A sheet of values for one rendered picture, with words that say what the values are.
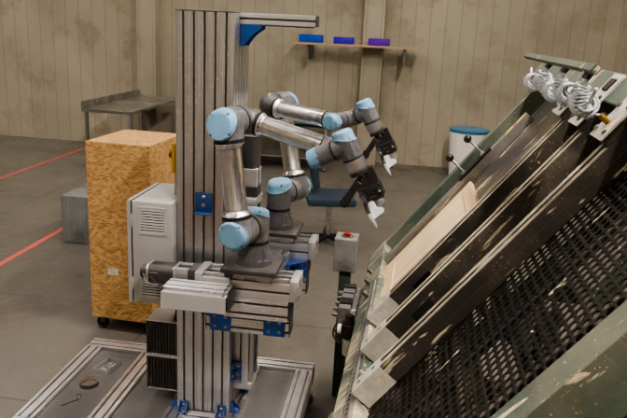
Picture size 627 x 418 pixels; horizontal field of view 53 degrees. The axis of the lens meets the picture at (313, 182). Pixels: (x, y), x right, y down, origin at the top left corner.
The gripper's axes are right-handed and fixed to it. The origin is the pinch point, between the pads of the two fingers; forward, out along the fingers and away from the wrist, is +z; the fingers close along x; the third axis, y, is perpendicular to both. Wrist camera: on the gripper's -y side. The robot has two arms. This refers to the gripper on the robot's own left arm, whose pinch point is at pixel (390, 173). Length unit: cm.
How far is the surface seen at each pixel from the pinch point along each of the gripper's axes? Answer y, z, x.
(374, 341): -16, 35, -89
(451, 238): 19, 19, -64
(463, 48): 81, -3, 689
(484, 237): 31, 14, -89
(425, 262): 7, 24, -64
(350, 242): -37, 30, 25
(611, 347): 46, 7, -183
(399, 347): -3, 27, -116
